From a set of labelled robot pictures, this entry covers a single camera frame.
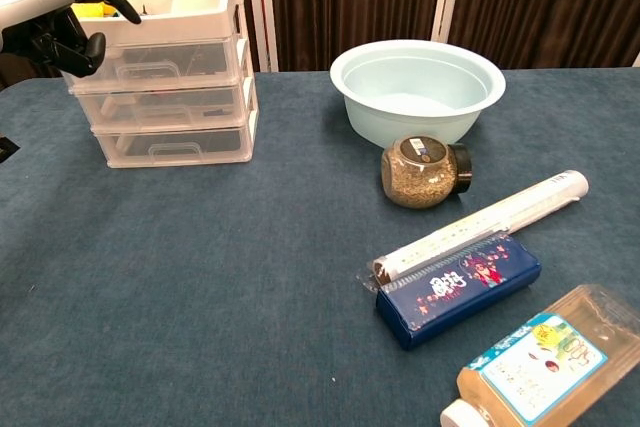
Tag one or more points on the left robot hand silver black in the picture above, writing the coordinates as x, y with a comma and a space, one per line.
35, 2

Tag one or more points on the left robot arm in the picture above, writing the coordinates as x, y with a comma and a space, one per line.
6, 148

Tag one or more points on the white plastic drawer organizer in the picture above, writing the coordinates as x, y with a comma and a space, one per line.
180, 22

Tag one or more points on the clear empty drawer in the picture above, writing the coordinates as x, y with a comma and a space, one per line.
170, 146

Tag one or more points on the yellow plastic toy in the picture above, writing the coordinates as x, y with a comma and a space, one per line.
92, 9

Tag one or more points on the small dark clip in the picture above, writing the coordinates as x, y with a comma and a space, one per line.
145, 9

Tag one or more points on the blue velvet tablecloth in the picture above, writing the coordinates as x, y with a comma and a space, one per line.
200, 272

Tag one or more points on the light blue plastic basin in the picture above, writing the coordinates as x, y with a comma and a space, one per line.
415, 92

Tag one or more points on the grain jar with black lid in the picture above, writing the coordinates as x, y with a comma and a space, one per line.
417, 177

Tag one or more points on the white roll in plastic wrap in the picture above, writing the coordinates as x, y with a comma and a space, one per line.
500, 217

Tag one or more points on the dark blue printed box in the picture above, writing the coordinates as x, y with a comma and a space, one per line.
460, 292

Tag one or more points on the tea bottle with white cap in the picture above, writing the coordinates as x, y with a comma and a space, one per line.
545, 367

